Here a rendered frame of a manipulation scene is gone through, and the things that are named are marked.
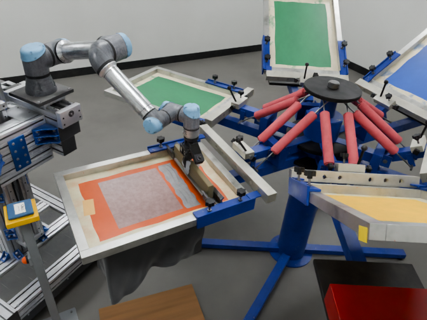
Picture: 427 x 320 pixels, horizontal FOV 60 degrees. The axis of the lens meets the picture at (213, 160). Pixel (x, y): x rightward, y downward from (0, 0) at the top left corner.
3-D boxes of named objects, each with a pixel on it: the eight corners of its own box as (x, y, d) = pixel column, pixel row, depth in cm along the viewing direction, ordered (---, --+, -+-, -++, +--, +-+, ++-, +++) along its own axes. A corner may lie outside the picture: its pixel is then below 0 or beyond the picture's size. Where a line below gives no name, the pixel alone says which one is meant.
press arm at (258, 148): (239, 164, 195) (241, 157, 192) (234, 158, 199) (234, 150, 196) (266, 157, 202) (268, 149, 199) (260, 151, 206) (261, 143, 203)
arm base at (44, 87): (18, 91, 190) (14, 73, 184) (43, 82, 201) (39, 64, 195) (39, 99, 184) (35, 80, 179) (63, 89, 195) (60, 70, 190)
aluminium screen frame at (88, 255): (82, 265, 142) (81, 258, 140) (54, 178, 183) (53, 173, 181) (253, 205, 175) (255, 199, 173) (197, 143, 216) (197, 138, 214)
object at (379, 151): (308, 206, 180) (313, 187, 173) (226, 129, 235) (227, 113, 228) (417, 165, 215) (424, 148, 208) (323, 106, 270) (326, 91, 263)
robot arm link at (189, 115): (187, 100, 170) (203, 105, 167) (187, 120, 177) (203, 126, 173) (178, 106, 164) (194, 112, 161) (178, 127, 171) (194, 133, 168)
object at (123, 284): (115, 305, 176) (106, 244, 151) (113, 299, 178) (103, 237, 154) (202, 270, 195) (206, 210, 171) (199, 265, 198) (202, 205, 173)
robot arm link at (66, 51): (32, 44, 188) (109, 37, 160) (56, 37, 199) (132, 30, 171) (41, 68, 194) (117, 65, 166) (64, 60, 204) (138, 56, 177)
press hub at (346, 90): (285, 280, 256) (333, 103, 178) (253, 240, 284) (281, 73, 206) (328, 260, 273) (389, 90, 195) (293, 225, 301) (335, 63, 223)
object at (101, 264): (111, 308, 175) (100, 246, 150) (88, 242, 207) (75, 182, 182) (117, 305, 177) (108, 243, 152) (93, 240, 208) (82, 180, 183)
